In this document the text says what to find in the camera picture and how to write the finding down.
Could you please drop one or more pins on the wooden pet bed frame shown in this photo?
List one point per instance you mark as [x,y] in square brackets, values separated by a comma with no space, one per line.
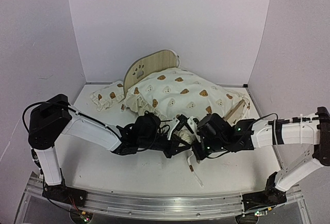
[154,64]

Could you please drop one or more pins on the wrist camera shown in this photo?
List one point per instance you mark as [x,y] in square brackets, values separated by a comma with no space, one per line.
[176,124]
[193,126]

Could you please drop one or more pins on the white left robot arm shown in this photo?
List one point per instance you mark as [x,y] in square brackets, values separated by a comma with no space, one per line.
[56,119]

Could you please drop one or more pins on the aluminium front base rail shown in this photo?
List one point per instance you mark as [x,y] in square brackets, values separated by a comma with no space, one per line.
[168,208]

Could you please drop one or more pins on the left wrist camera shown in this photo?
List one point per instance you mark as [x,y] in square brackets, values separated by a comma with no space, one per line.
[176,124]

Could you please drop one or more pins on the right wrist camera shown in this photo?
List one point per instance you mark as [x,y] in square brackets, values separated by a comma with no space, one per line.
[193,126]

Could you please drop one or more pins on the small bear print pillow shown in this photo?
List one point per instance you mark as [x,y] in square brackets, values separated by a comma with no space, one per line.
[108,96]

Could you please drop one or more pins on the large bear print cushion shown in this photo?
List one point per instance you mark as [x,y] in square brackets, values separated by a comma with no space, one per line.
[180,97]

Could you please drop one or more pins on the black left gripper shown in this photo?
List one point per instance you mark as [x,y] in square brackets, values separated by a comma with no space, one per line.
[174,148]

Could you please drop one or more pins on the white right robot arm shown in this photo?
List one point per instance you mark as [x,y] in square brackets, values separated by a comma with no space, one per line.
[312,130]

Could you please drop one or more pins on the aluminium table edge rail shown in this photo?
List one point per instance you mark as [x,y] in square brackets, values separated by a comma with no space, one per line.
[223,85]

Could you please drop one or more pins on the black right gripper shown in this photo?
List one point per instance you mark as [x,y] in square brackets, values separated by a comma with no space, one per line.
[201,154]

